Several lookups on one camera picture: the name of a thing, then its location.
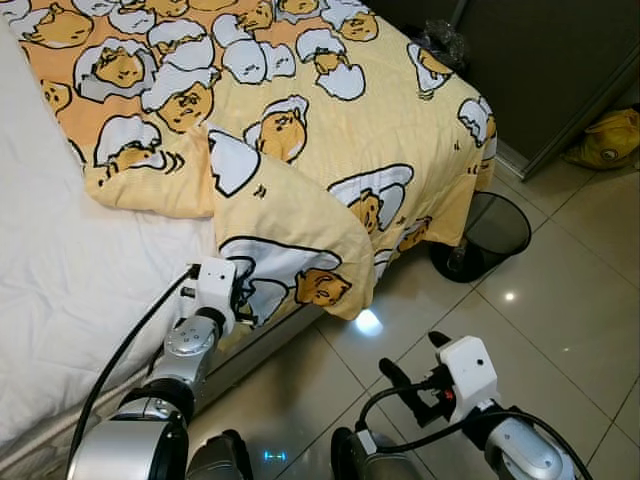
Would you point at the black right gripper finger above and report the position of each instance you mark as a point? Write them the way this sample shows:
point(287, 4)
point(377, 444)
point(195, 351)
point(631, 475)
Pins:
point(439, 342)
point(400, 382)

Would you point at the yellow egg cartoon quilt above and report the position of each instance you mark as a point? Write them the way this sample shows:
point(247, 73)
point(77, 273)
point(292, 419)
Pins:
point(330, 110)

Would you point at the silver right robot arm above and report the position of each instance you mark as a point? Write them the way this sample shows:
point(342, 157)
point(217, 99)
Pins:
point(525, 450)

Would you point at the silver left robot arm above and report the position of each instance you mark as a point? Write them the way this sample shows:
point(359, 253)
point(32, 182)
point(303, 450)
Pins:
point(185, 345)

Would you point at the dark right robot foot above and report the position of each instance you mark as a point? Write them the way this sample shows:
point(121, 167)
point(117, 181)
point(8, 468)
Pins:
point(375, 468)

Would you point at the dark robot foot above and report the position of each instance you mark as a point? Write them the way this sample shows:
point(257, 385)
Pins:
point(222, 460)
point(375, 468)

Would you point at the black mesh waste bin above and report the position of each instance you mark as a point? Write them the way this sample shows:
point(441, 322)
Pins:
point(490, 235)

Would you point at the dark left robot foot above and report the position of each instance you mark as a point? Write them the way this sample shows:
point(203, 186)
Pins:
point(222, 460)

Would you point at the white bed mattress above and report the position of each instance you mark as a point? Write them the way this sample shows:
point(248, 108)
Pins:
point(80, 280)

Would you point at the shiny black plastic bag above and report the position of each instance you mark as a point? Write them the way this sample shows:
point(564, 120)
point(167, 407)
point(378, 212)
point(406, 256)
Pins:
point(442, 45)

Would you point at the dark wardrobe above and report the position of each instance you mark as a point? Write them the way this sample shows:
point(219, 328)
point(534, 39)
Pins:
point(540, 60)

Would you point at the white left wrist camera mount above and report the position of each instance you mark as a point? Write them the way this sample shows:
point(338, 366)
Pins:
point(213, 285)

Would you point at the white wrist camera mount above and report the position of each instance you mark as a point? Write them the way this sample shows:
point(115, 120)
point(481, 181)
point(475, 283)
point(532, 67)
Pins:
point(468, 370)
point(213, 285)

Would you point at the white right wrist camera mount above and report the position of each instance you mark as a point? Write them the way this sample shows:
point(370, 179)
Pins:
point(468, 370)

